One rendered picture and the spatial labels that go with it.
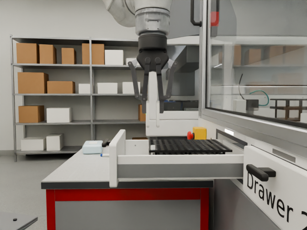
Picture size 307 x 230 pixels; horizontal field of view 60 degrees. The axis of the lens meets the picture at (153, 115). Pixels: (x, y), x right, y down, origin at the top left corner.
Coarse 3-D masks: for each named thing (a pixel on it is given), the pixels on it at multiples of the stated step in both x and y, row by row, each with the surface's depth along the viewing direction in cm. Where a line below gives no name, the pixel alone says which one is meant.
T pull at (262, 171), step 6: (246, 168) 52; (252, 168) 49; (258, 168) 48; (264, 168) 48; (270, 168) 48; (252, 174) 49; (258, 174) 46; (264, 174) 45; (270, 174) 47; (264, 180) 45
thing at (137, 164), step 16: (128, 144) 90; (144, 144) 91; (224, 144) 89; (128, 160) 67; (144, 160) 67; (160, 160) 67; (176, 160) 67; (192, 160) 67; (208, 160) 67; (224, 160) 67; (240, 160) 67; (128, 176) 67; (144, 176) 67; (160, 176) 67; (176, 176) 67; (192, 176) 67; (208, 176) 67; (224, 176) 67; (240, 176) 67
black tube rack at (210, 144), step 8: (152, 144) 79; (160, 144) 79; (168, 144) 79; (176, 144) 79; (184, 144) 79; (192, 144) 79; (200, 144) 79; (208, 144) 79; (216, 144) 79; (160, 152) 81; (168, 152) 81; (176, 152) 81; (184, 152) 81; (192, 152) 81; (200, 152) 81; (208, 152) 81; (216, 152) 80; (224, 152) 72
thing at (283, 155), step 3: (273, 150) 52; (276, 150) 50; (276, 153) 50; (279, 153) 49; (282, 153) 48; (285, 153) 47; (282, 156) 48; (285, 156) 47; (288, 156) 46; (291, 156) 45; (288, 159) 46; (291, 159) 45; (294, 159) 44
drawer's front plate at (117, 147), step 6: (120, 132) 85; (114, 138) 73; (120, 138) 75; (114, 144) 65; (120, 144) 75; (114, 150) 64; (120, 150) 75; (114, 156) 64; (114, 162) 65; (114, 168) 65; (114, 174) 65; (114, 180) 65; (114, 186) 65
